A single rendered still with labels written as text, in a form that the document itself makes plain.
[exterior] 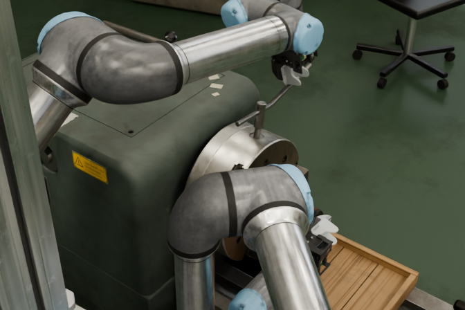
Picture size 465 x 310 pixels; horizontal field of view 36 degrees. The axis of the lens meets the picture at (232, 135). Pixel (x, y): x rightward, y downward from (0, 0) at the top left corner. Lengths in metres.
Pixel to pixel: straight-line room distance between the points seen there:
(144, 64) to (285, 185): 0.31
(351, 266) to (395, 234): 1.44
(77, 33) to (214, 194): 0.35
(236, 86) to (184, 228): 0.66
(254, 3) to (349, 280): 0.74
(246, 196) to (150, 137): 0.48
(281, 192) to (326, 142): 2.58
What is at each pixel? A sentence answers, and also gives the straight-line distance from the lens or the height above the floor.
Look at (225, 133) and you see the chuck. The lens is 1.68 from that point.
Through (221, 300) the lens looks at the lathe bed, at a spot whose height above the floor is 0.86.
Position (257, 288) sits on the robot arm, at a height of 1.12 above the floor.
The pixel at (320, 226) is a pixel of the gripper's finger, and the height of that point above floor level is 1.10.
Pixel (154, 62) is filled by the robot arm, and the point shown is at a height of 1.62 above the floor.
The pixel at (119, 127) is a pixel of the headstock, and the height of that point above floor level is 1.26.
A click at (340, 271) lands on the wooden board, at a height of 0.89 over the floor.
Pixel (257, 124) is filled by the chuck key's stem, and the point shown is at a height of 1.27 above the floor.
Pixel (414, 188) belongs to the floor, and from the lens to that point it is 3.57.
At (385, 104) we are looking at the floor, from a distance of 4.15.
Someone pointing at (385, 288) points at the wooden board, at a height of 0.89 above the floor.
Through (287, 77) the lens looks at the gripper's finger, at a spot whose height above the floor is 1.33.
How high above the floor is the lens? 2.21
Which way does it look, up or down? 35 degrees down
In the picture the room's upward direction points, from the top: straight up
